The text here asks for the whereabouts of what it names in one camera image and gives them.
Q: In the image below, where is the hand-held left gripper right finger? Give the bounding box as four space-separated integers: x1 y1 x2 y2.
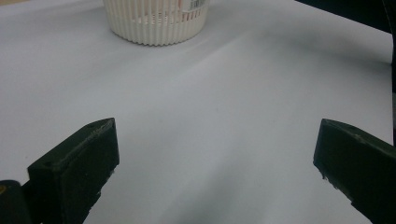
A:
312 118 396 224

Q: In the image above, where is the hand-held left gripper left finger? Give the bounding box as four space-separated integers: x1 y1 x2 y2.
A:
27 117 120 224

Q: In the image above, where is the white slotted plastic basket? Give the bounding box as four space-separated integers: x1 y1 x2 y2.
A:
102 0 211 47

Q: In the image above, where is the white table cover sheet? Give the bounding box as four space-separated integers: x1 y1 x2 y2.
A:
0 0 394 224

